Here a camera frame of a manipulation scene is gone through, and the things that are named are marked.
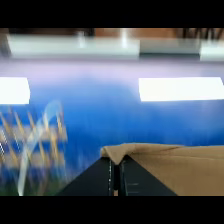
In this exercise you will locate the tan garment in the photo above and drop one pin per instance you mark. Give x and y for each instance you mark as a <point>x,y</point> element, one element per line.
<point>180,170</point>

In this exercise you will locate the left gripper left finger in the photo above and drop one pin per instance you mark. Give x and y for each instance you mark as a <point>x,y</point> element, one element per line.
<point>93,180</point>

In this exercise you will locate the silver frame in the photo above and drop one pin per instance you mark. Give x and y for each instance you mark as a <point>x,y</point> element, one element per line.
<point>73,46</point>

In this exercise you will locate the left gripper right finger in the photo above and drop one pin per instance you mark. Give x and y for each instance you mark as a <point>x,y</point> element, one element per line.
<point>140,183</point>

